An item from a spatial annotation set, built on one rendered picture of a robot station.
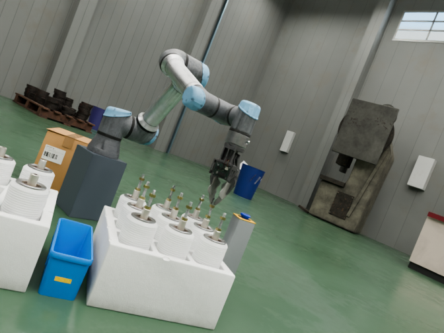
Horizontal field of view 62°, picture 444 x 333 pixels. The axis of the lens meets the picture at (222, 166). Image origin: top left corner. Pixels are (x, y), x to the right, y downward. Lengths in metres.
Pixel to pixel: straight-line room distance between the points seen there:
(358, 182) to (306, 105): 3.26
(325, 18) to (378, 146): 4.88
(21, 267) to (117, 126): 0.90
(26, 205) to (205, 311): 0.58
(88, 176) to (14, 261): 0.76
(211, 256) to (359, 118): 6.73
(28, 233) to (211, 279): 0.51
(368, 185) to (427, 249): 2.31
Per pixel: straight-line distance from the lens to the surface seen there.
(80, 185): 1.75
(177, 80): 1.38
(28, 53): 8.01
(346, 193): 7.75
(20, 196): 1.05
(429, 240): 5.77
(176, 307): 1.16
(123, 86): 8.76
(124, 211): 1.20
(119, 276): 1.08
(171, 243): 1.11
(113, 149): 1.78
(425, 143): 8.77
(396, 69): 9.60
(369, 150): 7.51
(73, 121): 6.60
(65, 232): 1.34
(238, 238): 1.40
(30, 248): 1.05
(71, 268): 1.08
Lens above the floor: 0.51
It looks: 2 degrees down
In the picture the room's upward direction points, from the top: 22 degrees clockwise
